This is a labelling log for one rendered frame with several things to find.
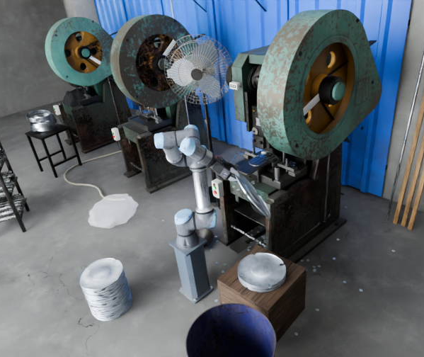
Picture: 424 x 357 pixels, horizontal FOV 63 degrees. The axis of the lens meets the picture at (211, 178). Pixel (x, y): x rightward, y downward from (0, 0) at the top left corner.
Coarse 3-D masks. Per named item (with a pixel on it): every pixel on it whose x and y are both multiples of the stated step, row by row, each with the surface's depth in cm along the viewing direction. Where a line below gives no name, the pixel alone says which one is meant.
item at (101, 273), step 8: (96, 264) 245; (104, 264) 244; (112, 264) 243; (120, 264) 242; (88, 272) 239; (96, 272) 237; (104, 272) 236; (112, 272) 236; (120, 272) 235; (80, 280) 232; (88, 280) 232; (96, 280) 231; (104, 280) 230; (112, 280) 229; (88, 288) 225; (96, 288) 225
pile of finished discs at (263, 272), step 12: (240, 264) 217; (252, 264) 216; (264, 264) 214; (276, 264) 214; (240, 276) 208; (252, 276) 207; (264, 276) 206; (276, 276) 205; (252, 288) 202; (264, 288) 199; (276, 288) 202
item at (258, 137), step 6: (252, 108) 238; (252, 114) 240; (258, 120) 237; (258, 126) 240; (258, 132) 242; (258, 138) 240; (264, 138) 238; (258, 144) 243; (264, 144) 240; (270, 144) 240
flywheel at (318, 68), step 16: (336, 48) 200; (320, 64) 195; (336, 64) 205; (352, 64) 211; (320, 80) 193; (336, 80) 190; (352, 80) 215; (304, 96) 194; (320, 96) 194; (336, 96) 191; (304, 112) 190; (320, 112) 209; (336, 112) 221; (320, 128) 215
